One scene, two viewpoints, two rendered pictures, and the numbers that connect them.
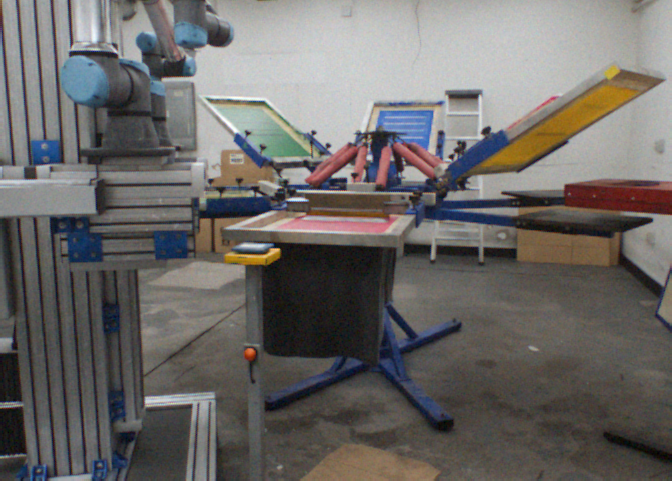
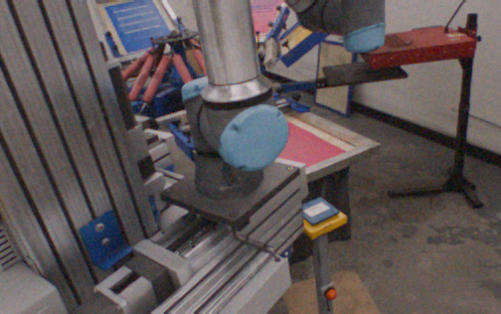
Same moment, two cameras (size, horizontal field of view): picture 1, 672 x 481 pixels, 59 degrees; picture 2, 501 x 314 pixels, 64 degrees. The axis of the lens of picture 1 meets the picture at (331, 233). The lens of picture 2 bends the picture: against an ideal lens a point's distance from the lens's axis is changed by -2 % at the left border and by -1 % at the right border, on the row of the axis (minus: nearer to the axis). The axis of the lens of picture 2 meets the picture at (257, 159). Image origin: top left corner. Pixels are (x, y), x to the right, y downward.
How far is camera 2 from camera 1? 145 cm
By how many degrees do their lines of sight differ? 39
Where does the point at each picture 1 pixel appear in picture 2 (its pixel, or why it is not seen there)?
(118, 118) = not seen: hidden behind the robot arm
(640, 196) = (421, 53)
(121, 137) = (249, 178)
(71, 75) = (250, 138)
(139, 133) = not seen: hidden behind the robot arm
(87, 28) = (250, 59)
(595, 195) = (392, 58)
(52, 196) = (257, 301)
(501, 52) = not seen: outside the picture
